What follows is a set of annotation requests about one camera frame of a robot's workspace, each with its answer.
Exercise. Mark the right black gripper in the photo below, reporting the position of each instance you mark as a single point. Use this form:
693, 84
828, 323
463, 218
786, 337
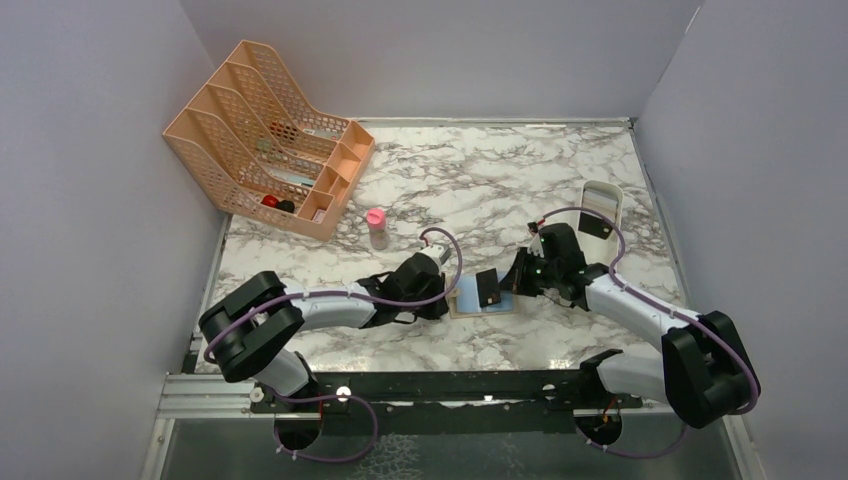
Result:
516, 281

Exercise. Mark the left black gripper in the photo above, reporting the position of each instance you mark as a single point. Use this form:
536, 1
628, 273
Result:
436, 310

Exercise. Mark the black credit card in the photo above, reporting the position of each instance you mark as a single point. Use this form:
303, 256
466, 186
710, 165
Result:
487, 288

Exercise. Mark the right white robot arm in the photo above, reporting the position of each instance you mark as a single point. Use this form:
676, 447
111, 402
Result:
702, 371

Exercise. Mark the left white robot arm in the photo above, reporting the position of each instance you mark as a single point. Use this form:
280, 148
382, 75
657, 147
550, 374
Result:
247, 331

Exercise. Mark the pink capped small bottle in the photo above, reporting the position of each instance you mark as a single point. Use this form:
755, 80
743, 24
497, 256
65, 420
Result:
376, 220

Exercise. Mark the white oblong tray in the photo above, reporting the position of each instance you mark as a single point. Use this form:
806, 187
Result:
596, 250

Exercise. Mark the black round object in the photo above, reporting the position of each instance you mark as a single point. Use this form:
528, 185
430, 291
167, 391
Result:
286, 206

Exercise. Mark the red round object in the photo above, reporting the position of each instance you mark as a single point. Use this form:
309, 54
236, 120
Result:
270, 201

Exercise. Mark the peach mesh file organizer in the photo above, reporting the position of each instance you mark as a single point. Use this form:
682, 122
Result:
250, 131

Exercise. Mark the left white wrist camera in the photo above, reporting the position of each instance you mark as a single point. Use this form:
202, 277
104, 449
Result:
438, 253

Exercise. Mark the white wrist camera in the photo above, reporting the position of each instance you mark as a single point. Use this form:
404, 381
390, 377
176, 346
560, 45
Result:
536, 246
438, 253

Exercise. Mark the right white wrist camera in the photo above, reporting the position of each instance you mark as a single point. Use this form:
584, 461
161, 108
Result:
536, 246

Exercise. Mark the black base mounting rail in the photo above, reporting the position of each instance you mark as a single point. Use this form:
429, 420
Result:
435, 403

